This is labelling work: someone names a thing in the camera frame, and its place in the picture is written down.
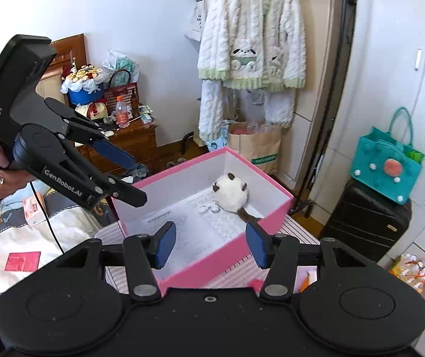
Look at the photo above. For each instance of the small green-white packets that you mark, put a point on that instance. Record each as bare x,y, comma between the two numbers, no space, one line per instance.
146,113

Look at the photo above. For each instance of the brown paper bag green print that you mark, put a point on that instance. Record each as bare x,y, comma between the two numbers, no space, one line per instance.
257,148

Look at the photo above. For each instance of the white wardrobe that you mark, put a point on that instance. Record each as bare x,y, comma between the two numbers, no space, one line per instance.
391,26

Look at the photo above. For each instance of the red flat packet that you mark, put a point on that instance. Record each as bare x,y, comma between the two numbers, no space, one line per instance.
22,261

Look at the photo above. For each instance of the cream gift with red ribbon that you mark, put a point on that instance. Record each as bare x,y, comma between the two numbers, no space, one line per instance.
93,110

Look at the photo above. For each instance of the white brown-eared plush toy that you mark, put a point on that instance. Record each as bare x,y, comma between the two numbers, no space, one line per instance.
231,193

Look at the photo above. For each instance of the printed paper sheet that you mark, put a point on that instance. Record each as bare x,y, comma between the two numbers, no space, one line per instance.
205,227

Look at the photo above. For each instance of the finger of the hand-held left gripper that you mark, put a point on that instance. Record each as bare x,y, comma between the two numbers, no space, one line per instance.
117,156
130,195

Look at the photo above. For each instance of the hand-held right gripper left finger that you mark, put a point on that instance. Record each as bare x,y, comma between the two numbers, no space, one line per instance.
166,243

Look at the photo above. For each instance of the wooden nightstand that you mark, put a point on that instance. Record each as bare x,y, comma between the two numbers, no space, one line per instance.
134,141

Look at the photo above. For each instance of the white fleece pants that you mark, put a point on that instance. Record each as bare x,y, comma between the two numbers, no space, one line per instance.
210,108

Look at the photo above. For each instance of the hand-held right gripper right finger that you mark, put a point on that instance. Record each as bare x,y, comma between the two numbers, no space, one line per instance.
257,245

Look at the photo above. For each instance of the red woven basket bag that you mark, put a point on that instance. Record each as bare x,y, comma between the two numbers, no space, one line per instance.
127,95

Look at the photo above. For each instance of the wooden headboard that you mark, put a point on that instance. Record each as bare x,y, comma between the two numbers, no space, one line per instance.
67,50

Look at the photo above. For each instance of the black suitcase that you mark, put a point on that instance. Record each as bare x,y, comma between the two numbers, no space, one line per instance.
365,223

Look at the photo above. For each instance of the grey sneaker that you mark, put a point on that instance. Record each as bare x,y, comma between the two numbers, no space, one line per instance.
171,165
182,160

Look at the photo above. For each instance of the black coat rack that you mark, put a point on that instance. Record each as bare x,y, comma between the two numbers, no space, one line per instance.
188,141

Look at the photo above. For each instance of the plastic bottle red label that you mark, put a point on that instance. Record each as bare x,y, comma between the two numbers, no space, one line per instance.
122,113

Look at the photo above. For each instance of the striped tablecloth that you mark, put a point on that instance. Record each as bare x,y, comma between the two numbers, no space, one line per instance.
301,227

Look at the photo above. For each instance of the clear crumpled plastic bag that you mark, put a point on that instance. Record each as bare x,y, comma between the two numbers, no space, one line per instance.
121,61

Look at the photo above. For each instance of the printed blanket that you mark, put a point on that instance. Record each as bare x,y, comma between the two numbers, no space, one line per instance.
67,227

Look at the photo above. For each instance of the pack of small bottles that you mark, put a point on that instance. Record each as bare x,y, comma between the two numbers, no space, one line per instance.
409,271

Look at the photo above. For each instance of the white green fleece jacket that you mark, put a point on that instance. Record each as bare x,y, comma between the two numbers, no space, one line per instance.
249,26

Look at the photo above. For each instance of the white canvas tote bag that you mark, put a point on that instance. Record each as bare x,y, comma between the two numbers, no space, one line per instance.
197,18

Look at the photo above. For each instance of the teal felt tote bag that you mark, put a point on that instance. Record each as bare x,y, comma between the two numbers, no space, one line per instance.
380,171

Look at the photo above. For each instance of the pink cardboard box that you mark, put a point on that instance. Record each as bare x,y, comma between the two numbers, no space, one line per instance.
205,267

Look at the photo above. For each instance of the flower bouquet blue wrap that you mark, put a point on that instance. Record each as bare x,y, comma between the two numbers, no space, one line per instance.
84,85

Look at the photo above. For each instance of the orange-white tissue packet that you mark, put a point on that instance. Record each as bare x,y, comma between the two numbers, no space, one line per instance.
34,210

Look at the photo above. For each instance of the white green plastic bag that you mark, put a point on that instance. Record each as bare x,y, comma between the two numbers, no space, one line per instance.
216,144

